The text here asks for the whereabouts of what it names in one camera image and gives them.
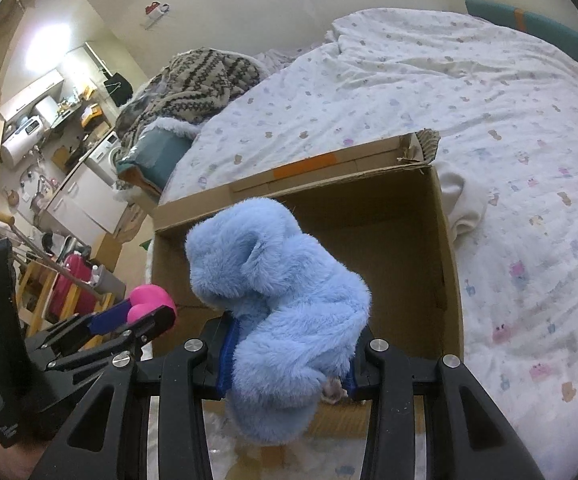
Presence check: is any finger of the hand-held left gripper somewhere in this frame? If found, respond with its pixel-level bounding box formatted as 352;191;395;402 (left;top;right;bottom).
44;305;178;378
24;297;134;357

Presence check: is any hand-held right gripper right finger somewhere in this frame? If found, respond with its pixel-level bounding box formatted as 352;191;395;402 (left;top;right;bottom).
344;326;545;480

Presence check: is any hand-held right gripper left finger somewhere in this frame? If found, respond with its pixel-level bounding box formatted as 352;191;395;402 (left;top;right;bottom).
29;316;242;480

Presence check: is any pink soft ball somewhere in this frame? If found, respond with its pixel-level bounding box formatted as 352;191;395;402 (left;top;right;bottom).
127;284;178;326

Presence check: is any blue fluffy plush garment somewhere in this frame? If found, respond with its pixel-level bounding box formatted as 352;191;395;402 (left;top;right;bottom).
185;197;372;446

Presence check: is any brown cardboard box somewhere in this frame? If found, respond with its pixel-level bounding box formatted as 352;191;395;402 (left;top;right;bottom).
146;129;465;480

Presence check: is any pink suitcase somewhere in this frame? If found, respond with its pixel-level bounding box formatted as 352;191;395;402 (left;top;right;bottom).
51;254;100;322

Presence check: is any wooden stool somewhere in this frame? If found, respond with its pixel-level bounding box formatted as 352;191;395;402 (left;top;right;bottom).
16;259;116;337

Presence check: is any white floor cabinet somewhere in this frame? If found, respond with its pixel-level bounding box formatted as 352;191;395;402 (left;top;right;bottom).
39;160;130;237

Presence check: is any white washing machine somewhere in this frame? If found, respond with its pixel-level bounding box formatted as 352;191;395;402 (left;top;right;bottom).
85;132;128;187

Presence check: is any teal pillow in plastic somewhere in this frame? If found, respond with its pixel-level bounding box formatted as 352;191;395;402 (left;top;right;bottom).
115;124;196;197

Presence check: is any white water heater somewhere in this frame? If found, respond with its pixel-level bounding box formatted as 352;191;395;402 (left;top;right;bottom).
0;127;36;167

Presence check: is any white folded cloth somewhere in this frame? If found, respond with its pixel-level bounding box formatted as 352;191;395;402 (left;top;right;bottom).
438;160;488;250

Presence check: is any black hanging garment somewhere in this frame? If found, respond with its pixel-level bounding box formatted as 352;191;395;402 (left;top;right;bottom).
102;72;134;109

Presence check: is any grey patterned knit blanket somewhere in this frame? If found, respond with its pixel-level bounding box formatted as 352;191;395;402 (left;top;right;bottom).
116;47;262;161

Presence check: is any white printed quilt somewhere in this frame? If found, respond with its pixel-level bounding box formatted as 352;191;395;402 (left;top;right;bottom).
161;7;578;477

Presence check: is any teal headboard cushion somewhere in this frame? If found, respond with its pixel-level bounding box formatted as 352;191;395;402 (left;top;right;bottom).
464;0;578;70

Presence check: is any white wall cabinet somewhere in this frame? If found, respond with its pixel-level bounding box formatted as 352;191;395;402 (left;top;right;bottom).
0;70;64;122

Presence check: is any wall hook rack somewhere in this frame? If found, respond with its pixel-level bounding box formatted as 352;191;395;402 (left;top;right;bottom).
144;2;172;29

